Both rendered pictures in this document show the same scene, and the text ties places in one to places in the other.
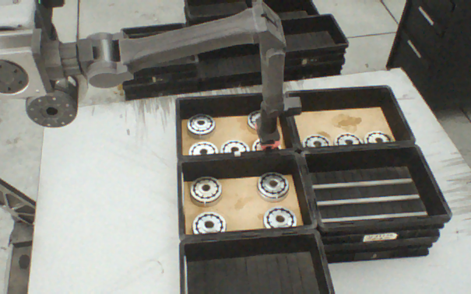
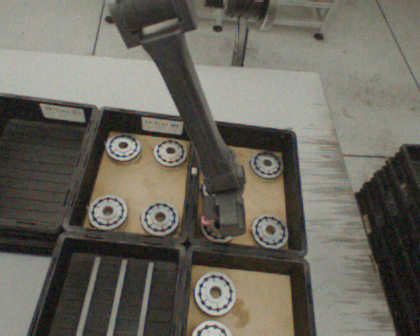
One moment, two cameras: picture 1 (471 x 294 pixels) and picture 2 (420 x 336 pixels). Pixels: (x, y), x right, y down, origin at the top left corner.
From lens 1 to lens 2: 1.24 m
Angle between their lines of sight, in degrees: 52
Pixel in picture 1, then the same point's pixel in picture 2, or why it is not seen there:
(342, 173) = (166, 322)
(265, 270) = (61, 190)
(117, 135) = (284, 119)
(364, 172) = not seen: outside the picture
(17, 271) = not seen: hidden behind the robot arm
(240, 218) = (130, 181)
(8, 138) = (349, 111)
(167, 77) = (409, 200)
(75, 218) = not seen: hidden behind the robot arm
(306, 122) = (269, 299)
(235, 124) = (271, 206)
